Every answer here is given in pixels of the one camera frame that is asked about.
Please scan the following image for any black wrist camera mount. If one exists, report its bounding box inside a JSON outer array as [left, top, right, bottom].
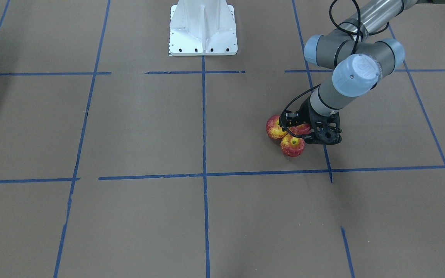
[[304, 111, 342, 145]]

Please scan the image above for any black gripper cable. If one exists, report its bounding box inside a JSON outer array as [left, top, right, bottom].
[[280, 0, 364, 128]]

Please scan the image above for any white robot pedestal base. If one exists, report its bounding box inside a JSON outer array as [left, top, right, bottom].
[[168, 0, 238, 56]]

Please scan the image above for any red yellow apple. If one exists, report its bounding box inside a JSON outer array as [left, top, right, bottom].
[[265, 115, 287, 140], [280, 134, 305, 157], [288, 124, 313, 135]]

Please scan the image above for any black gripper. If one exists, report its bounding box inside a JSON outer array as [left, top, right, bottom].
[[280, 96, 315, 135]]

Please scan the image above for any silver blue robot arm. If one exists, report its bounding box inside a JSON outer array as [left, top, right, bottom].
[[279, 0, 427, 145]]

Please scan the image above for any red yellow apple front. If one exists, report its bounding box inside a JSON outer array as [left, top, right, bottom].
[[280, 134, 305, 157]]

